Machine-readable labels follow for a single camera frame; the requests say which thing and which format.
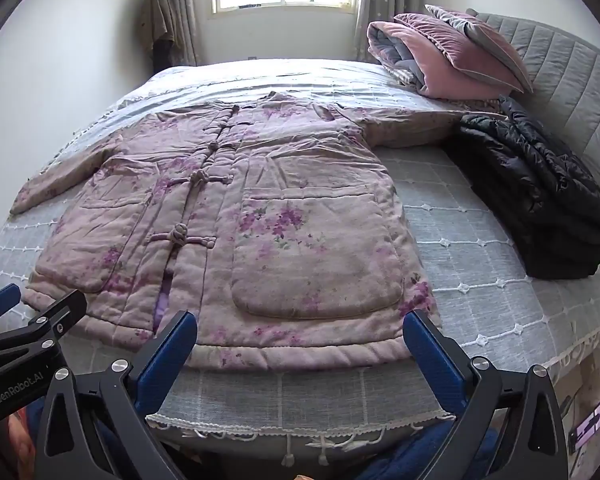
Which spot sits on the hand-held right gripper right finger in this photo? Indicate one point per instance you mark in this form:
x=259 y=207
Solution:
x=430 y=355

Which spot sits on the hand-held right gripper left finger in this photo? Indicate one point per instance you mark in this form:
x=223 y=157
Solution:
x=165 y=360

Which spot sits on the pink floral padded coat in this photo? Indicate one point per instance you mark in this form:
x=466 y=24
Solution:
x=280 y=200

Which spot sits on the grey quilted bedspread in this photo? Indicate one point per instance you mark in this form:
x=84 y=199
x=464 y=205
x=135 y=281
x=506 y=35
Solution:
x=480 y=270

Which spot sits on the black puffer jacket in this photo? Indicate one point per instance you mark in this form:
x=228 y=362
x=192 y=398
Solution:
x=540 y=195

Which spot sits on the hanging brown garment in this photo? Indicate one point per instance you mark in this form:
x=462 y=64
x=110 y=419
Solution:
x=157 y=20

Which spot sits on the folded pink grey quilt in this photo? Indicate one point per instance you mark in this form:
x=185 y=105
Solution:
x=390 y=45

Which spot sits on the grey padded headboard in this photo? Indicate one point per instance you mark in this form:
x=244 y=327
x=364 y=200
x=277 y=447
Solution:
x=570 y=70

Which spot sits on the grey pink pillow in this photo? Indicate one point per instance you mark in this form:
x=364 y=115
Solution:
x=480 y=30

